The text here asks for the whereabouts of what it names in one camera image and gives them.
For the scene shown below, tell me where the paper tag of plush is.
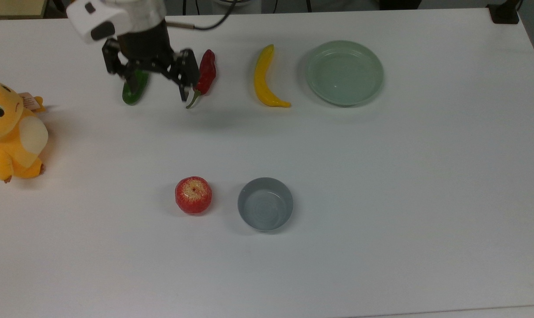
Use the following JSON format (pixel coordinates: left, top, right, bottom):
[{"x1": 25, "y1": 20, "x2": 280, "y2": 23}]
[{"x1": 19, "y1": 92, "x2": 45, "y2": 112}]

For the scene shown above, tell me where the black clamp block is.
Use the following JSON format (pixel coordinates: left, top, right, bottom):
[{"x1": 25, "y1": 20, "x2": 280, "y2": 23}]
[{"x1": 487, "y1": 0, "x2": 522, "y2": 25}]

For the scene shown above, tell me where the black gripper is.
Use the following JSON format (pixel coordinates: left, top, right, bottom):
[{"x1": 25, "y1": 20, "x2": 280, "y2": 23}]
[{"x1": 102, "y1": 20, "x2": 200, "y2": 102}]

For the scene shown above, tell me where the grey bowl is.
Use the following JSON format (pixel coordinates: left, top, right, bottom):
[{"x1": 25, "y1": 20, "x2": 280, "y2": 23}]
[{"x1": 237, "y1": 177, "x2": 294, "y2": 232}]

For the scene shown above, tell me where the red apple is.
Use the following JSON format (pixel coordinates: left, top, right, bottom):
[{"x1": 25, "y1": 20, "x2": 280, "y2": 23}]
[{"x1": 175, "y1": 176, "x2": 213, "y2": 215}]

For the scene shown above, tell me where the green cucumber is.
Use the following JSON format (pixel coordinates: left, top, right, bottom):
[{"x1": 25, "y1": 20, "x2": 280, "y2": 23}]
[{"x1": 122, "y1": 71, "x2": 149, "y2": 106}]

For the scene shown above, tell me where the black cable with metal connector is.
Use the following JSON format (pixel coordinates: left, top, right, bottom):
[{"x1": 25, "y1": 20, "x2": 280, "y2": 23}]
[{"x1": 166, "y1": 0, "x2": 239, "y2": 31}]

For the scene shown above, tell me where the yellow plush toy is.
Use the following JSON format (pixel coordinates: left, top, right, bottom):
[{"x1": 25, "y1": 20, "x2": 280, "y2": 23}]
[{"x1": 0, "y1": 79, "x2": 49, "y2": 183}]

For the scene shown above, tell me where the pale green plate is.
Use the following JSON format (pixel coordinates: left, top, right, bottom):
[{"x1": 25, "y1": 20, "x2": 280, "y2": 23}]
[{"x1": 305, "y1": 40, "x2": 384, "y2": 107}]

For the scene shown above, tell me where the red chili pepper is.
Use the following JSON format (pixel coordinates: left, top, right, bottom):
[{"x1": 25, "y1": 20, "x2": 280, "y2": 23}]
[{"x1": 186, "y1": 49, "x2": 217, "y2": 109}]

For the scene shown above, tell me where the yellow banana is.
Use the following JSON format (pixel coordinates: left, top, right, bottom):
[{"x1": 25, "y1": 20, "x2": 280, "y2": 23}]
[{"x1": 254, "y1": 44, "x2": 292, "y2": 108}]

